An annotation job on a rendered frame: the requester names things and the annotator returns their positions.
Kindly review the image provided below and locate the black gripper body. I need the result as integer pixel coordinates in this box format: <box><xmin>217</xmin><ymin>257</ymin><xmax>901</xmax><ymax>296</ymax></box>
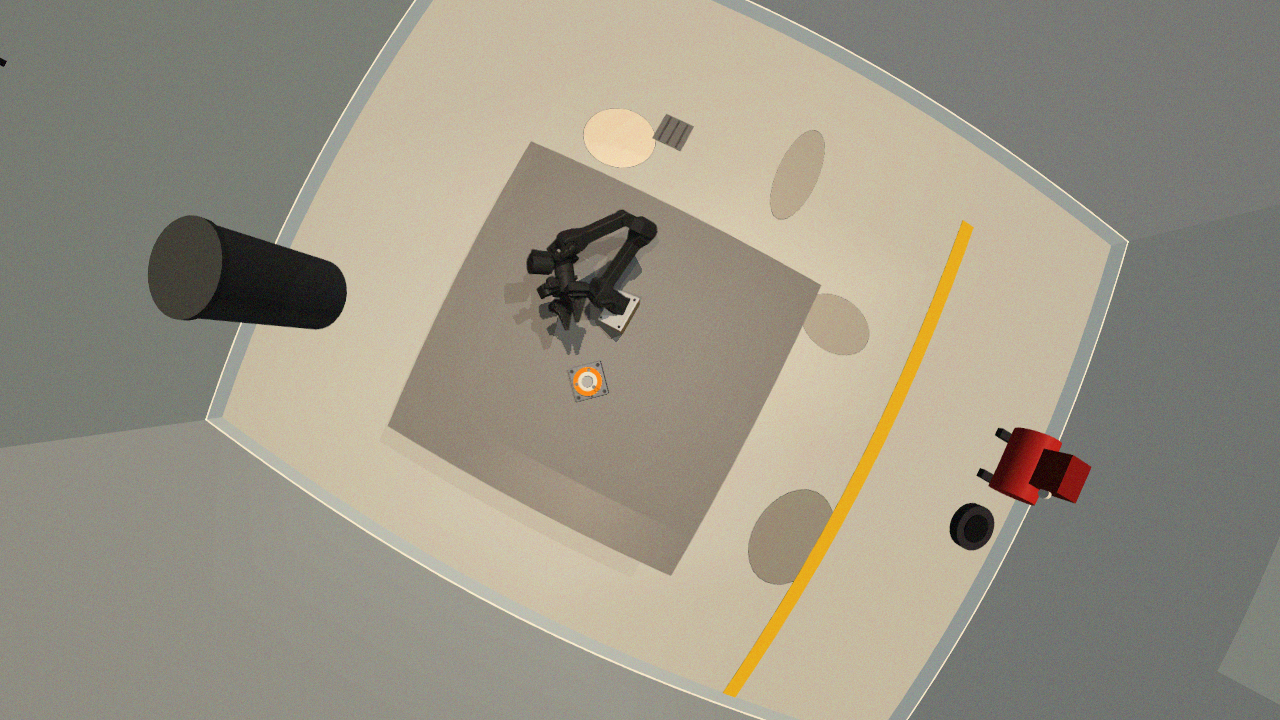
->
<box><xmin>548</xmin><ymin>272</ymin><xmax>591</xmax><ymax>313</ymax></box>

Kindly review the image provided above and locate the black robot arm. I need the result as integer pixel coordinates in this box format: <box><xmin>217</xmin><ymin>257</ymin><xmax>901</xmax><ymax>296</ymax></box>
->
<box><xmin>526</xmin><ymin>210</ymin><xmax>658</xmax><ymax>315</ymax></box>

